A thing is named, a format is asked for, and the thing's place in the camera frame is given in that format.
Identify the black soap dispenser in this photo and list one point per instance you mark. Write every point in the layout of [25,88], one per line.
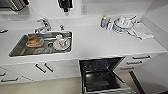
[65,4]

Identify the small blue label bottle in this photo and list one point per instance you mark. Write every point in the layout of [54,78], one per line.
[104,21]

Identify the orange brown dish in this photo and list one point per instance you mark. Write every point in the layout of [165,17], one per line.
[34,41]

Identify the stainless steel dishwasher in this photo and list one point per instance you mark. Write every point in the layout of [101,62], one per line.
[100,76]

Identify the white mug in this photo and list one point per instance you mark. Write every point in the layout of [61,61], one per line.
[61,42]

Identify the small chrome sink knob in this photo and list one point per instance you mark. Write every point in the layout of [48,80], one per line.
[61,27]

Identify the small clear glass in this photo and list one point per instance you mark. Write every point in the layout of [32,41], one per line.
[109,24]

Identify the white sink base cabinet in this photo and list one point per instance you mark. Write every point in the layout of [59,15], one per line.
[63,68]

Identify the white wall outlet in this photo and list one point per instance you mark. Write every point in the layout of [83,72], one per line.
[84,9]

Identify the white drawer unit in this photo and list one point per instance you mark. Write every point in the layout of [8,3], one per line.
[136,61]
[8,78]

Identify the steel sink basin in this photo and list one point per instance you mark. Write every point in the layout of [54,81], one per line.
[18,50]

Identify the chrome faucet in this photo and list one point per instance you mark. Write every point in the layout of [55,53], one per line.
[43,25]

